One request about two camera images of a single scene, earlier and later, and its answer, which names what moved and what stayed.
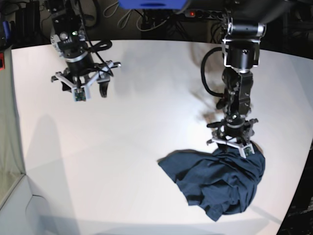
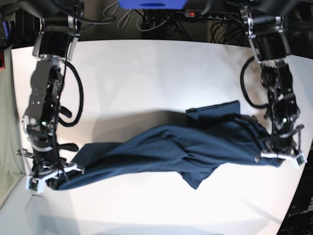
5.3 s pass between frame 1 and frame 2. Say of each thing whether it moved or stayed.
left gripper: moved
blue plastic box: stayed
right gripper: moved
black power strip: stayed
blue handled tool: stayed
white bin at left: stayed
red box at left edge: stayed
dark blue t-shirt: moved
